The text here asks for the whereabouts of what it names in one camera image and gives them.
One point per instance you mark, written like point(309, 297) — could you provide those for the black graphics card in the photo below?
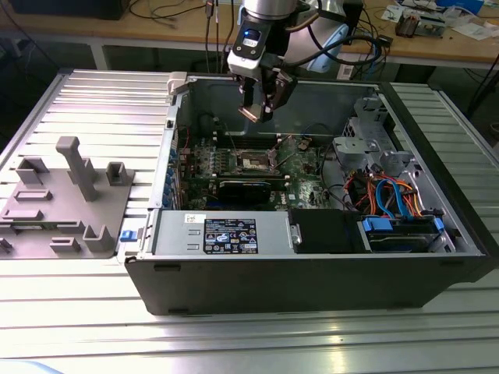
point(243, 192)

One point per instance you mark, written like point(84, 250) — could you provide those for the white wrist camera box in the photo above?
point(245, 62)

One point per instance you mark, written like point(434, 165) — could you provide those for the CPU socket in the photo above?
point(253, 161)

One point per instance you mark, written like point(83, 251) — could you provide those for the installed RAM stick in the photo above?
point(278, 183)

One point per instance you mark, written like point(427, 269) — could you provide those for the hard disk in blue carrier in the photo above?
point(401, 239)

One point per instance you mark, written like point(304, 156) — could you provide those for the silver metal drive cage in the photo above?
point(352, 148)

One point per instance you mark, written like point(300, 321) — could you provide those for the small blue latch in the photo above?
point(126, 236)

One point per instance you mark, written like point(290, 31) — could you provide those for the grey power supply unit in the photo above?
point(171, 233)

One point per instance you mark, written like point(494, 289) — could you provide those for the long wooden desk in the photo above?
point(163, 29)

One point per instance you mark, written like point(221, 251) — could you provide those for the black open PC case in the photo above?
point(273, 284)

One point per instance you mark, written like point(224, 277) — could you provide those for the black drive bay box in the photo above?
point(323, 231)

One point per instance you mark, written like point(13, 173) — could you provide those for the round coin battery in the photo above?
point(303, 145)

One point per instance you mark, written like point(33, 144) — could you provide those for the pale blue teach pendant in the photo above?
point(327, 50)

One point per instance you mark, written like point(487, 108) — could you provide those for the green circuit device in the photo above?
point(432, 27)

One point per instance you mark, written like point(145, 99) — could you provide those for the small CPU plate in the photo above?
point(249, 113)

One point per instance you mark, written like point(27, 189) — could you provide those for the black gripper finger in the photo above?
point(248, 93)
point(278, 89)

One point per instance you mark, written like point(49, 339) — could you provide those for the blue cardboard box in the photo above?
point(460, 4)

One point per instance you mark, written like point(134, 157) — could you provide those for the white paper sheets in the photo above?
point(473, 31)

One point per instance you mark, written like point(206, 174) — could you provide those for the black round plastic part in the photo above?
point(206, 124)

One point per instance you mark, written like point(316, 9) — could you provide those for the grey plastic parts rack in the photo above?
point(58, 218)

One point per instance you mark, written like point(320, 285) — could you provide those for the green motherboard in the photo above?
point(300, 167)

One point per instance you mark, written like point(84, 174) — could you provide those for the copper finned cooler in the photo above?
point(407, 25)

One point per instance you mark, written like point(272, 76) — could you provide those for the pale blue plastic object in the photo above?
point(23, 368)

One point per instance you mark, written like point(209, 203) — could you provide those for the white labelled adapter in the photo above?
point(346, 71)

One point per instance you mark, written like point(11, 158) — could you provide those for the tall black desktop box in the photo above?
point(352, 11)

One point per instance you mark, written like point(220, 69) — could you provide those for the small black box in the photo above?
point(384, 41)

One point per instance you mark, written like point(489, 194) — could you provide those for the large black equipment box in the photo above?
point(70, 8)

